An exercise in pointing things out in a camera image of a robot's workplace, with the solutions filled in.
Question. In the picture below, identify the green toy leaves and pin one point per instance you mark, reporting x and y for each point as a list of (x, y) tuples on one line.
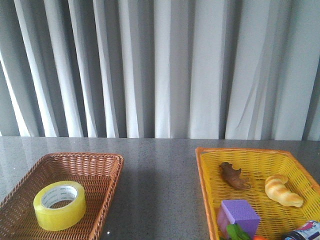
[(235, 232)]

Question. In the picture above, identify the brown toy animal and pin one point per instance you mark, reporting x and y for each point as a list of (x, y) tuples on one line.
[(233, 176)]

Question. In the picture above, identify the orange toy carrot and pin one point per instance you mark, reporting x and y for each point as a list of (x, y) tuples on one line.
[(259, 237)]

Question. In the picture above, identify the brown wicker basket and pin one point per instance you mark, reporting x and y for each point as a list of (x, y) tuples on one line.
[(98, 173)]

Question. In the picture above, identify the yellow tape roll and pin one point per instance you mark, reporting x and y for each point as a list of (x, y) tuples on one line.
[(60, 205)]

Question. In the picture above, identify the grey pleated curtain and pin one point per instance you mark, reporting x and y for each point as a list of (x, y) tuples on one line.
[(190, 69)]

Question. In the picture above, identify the yellow plastic basket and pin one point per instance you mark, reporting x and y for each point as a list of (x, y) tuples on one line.
[(257, 165)]

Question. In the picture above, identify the toy croissant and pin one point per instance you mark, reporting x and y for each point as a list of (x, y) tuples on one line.
[(276, 190)]

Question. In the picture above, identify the purple foam cube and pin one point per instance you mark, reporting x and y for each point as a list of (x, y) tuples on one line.
[(240, 212)]

